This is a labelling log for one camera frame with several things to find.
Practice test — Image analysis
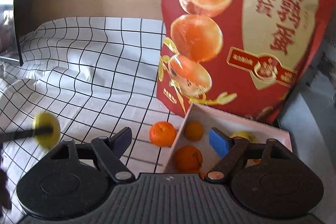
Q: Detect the small yellow-green guava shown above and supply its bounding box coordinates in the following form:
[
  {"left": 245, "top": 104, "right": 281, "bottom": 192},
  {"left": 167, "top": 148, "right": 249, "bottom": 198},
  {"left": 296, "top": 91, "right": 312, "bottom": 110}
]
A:
[{"left": 33, "top": 112, "right": 60, "bottom": 149}]

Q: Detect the large yellow-green guava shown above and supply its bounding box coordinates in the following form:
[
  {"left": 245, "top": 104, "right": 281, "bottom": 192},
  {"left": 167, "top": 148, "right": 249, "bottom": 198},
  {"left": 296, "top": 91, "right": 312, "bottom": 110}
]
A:
[{"left": 231, "top": 131, "right": 258, "bottom": 143}]

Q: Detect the large orange mandarin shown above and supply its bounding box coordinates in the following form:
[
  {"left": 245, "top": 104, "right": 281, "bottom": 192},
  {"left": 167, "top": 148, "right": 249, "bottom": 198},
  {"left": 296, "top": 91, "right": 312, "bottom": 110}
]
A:
[{"left": 173, "top": 145, "right": 203, "bottom": 173}]

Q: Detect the gloved left hand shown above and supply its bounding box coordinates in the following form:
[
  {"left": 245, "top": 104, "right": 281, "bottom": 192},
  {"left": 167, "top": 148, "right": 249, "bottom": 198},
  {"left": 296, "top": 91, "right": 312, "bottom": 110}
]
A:
[{"left": 0, "top": 169, "right": 12, "bottom": 216}]

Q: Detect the small mandarin in box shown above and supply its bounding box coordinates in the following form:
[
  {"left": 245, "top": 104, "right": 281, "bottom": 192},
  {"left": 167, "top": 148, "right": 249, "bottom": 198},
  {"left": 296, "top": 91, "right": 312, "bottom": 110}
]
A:
[{"left": 184, "top": 121, "right": 204, "bottom": 142}]

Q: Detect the pink cardboard box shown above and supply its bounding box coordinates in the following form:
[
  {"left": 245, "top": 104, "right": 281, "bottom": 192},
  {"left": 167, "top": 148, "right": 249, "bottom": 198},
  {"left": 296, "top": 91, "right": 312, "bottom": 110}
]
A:
[{"left": 163, "top": 103, "right": 293, "bottom": 175}]

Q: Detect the orange mandarin behind guava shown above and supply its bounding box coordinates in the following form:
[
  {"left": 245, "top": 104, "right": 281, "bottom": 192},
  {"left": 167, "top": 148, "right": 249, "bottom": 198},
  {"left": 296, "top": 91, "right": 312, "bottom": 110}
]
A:
[{"left": 149, "top": 121, "right": 177, "bottom": 147}]

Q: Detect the white grid tablecloth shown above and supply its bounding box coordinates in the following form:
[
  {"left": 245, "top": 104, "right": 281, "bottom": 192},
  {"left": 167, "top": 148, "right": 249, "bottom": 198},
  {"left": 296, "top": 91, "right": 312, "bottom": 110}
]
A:
[{"left": 0, "top": 16, "right": 185, "bottom": 224}]

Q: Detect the black computer case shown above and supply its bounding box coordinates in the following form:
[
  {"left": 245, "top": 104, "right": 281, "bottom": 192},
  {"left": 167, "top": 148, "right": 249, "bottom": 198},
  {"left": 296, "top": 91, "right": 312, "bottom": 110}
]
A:
[{"left": 273, "top": 37, "right": 336, "bottom": 217}]

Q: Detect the grey metal object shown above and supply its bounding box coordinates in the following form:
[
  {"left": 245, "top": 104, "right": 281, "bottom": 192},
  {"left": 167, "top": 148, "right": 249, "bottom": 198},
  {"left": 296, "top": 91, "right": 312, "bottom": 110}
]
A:
[{"left": 0, "top": 0, "right": 23, "bottom": 66}]

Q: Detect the red snack bag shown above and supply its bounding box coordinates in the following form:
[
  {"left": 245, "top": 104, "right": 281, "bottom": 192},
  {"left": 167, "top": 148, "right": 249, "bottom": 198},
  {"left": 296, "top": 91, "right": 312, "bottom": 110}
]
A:
[{"left": 157, "top": 0, "right": 335, "bottom": 123}]

